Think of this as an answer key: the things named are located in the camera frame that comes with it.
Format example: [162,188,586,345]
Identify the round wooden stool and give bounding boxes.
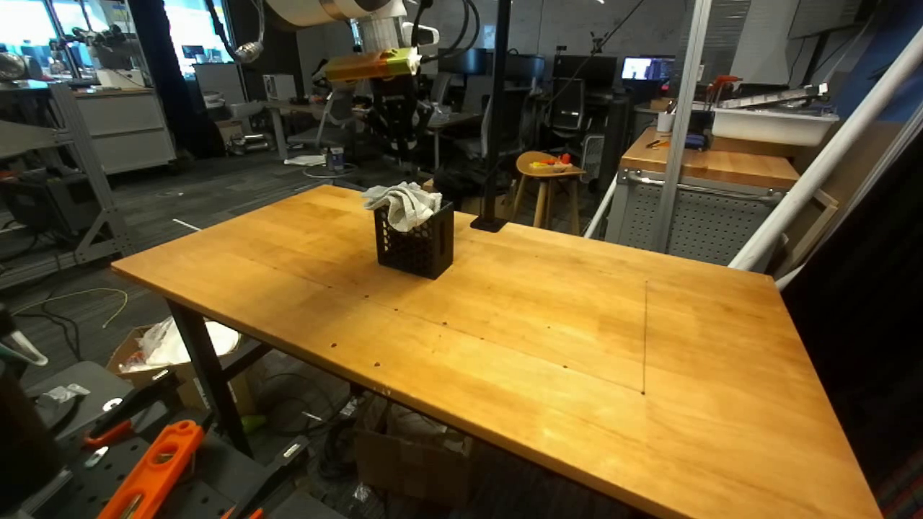
[508,150,589,234]

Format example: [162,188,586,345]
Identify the white tray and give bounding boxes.
[710,101,843,150]

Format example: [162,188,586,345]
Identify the thin white pole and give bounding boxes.
[582,169,622,242]

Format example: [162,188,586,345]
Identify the computer monitor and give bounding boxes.
[618,55,678,84]

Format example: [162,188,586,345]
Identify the white towel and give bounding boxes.
[361,177,447,237]

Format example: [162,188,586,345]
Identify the grey metal shelf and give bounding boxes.
[0,79,139,290]

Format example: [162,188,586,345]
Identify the white cabinet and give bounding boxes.
[75,85,181,175]

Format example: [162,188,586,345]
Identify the orange yellow toy pieces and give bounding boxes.
[527,153,573,175]

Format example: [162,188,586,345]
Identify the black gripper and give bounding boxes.
[361,77,432,188]

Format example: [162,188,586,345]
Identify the brown cardboard box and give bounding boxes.
[354,398,473,513]

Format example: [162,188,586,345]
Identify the orange spirit level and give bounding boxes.
[94,417,208,519]

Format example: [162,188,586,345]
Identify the white tube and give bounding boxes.
[772,111,923,290]
[730,25,923,274]

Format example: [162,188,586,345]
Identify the grey metal frame post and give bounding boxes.
[657,0,714,254]

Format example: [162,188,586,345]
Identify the black vertical stand pole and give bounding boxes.
[471,0,515,234]

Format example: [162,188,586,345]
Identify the wooden top workbench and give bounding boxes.
[602,127,843,270]

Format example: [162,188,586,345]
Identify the black perforated box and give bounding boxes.
[372,199,455,281]

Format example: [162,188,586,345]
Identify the blue panel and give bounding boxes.
[831,0,923,123]

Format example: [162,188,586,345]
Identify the yellow green wrist camera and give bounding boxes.
[319,46,423,84]

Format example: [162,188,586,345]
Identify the black table leg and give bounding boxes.
[166,300,254,459]

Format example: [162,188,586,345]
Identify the orange handled black clamp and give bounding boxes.
[80,376,181,451]

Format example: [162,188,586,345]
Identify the white plastic bag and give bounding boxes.
[119,314,241,376]

